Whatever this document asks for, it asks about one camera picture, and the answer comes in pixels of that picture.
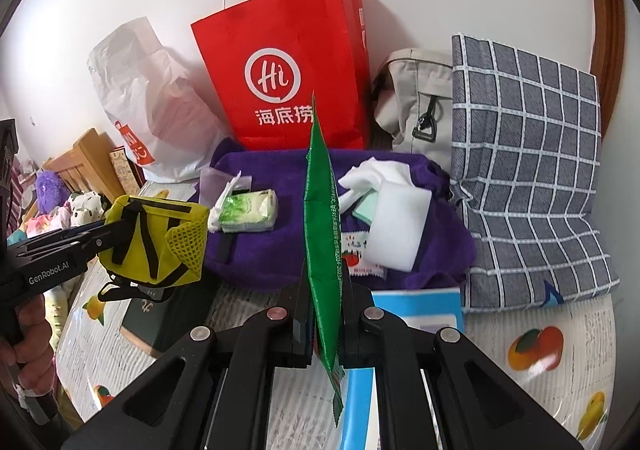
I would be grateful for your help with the mint green cloth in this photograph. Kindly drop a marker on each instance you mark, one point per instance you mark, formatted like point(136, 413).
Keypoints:
point(365, 215)

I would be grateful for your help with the purple plush toy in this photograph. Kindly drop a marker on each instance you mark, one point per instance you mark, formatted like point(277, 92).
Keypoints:
point(50, 192)

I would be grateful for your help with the white sponge block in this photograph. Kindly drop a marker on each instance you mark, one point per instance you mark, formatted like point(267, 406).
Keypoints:
point(400, 225)

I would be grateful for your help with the beige canvas bag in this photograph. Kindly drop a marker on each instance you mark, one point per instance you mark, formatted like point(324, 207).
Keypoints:
point(405, 90)

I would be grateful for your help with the grey checked cushion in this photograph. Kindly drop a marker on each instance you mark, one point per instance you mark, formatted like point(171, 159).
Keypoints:
point(530, 170)

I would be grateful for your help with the wooden headboard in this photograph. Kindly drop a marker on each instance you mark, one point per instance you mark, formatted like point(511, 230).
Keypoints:
point(85, 160)

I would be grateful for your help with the red paper shopping bag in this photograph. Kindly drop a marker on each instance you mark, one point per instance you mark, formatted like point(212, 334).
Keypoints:
point(300, 40)

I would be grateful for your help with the blue tissue pack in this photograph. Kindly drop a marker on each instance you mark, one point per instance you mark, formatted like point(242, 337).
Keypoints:
point(420, 310)

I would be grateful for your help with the green snack packet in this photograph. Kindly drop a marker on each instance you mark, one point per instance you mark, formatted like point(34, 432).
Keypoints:
point(322, 230)

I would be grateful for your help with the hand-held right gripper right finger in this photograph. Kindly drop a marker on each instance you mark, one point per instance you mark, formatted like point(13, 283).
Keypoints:
point(357, 325)

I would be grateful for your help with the white plastic shopping bag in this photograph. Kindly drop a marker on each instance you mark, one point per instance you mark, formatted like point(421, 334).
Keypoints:
point(145, 95)

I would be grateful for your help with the yellow mesh pouch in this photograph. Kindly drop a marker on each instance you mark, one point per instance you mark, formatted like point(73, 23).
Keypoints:
point(145, 230)

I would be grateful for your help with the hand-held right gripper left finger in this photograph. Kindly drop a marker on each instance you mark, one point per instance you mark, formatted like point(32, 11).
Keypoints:
point(300, 325)

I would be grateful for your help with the dark tin box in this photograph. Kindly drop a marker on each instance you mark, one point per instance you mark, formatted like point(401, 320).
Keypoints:
point(160, 325)

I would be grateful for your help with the purple towel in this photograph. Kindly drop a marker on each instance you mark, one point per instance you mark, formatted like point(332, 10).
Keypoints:
point(280, 255)

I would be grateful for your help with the person's left hand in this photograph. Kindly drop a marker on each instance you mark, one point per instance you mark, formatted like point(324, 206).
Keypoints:
point(35, 330)

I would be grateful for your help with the clear plastic pouch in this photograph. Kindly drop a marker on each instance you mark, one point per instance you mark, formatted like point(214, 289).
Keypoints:
point(217, 185)

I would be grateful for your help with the white foam sheet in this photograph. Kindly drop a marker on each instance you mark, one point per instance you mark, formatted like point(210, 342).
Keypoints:
point(370, 175)

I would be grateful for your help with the white red snack packet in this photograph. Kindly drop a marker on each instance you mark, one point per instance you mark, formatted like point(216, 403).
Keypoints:
point(365, 260)

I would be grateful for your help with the fruit print tablecloth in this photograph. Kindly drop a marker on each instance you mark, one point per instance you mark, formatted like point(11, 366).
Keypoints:
point(550, 380)

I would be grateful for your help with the green pocket tissue pack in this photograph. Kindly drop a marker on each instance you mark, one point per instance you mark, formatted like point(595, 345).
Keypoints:
point(247, 212)

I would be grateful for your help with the black spotted plush toy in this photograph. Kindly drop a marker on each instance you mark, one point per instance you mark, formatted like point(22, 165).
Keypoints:
point(87, 210)

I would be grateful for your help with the brown patterned book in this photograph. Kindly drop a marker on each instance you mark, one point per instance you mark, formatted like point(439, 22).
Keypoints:
point(127, 170)

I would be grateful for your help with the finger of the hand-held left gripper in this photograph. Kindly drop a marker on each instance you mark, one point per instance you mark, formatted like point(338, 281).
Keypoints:
point(100, 240)
point(85, 229)

